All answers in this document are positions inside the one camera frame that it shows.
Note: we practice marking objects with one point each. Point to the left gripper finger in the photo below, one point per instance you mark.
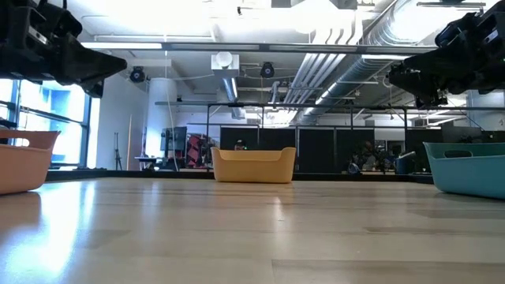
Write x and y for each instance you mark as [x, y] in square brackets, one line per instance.
[94, 87]
[90, 63]

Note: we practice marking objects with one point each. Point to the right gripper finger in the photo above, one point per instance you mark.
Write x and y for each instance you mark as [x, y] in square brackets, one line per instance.
[434, 73]
[432, 99]

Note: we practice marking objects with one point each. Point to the black divider panel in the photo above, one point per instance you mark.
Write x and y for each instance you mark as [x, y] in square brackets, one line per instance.
[424, 138]
[347, 142]
[278, 138]
[227, 138]
[315, 150]

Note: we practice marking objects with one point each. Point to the black round ceiling speaker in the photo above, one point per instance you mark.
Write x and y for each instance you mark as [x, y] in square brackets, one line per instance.
[267, 69]
[137, 75]

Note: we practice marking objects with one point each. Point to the large window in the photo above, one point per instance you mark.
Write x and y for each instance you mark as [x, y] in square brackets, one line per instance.
[51, 106]

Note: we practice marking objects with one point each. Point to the white round column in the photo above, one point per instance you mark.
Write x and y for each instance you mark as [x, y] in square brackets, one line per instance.
[158, 110]

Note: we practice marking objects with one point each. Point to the dark blue chair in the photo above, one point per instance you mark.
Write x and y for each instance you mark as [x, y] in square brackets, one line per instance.
[406, 162]

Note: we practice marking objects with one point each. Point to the black tripod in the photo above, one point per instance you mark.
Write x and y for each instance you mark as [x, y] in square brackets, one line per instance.
[117, 152]

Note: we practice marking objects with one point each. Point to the person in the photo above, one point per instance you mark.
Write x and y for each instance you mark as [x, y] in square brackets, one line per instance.
[240, 144]
[353, 166]
[367, 155]

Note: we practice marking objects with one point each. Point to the teal plastic bin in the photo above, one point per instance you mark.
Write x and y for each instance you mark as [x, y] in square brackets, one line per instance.
[469, 177]

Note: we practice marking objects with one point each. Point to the black monitor on stand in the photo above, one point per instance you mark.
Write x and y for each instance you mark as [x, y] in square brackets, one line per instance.
[175, 138]

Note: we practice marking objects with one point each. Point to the orange plastic bin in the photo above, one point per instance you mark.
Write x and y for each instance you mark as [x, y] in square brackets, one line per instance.
[23, 169]

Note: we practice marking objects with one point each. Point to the red and black equipment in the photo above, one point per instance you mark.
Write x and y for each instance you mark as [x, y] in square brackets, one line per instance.
[196, 148]

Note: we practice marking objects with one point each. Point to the white ceiling pipes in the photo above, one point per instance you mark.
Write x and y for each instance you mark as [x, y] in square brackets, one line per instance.
[315, 67]

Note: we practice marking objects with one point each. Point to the white ceiling box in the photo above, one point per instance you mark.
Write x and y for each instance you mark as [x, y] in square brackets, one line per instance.
[225, 62]

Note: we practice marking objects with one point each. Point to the yellow plastic bin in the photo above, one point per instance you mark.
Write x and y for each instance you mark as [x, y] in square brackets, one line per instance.
[252, 165]

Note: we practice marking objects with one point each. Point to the silver ventilation duct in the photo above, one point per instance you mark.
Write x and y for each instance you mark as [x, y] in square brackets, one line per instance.
[355, 71]

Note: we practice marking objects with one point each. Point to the long ceiling light rail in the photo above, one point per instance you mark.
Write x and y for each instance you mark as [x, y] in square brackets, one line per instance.
[236, 47]

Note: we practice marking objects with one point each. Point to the black metal rack frame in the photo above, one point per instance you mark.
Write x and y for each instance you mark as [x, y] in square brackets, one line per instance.
[276, 105]

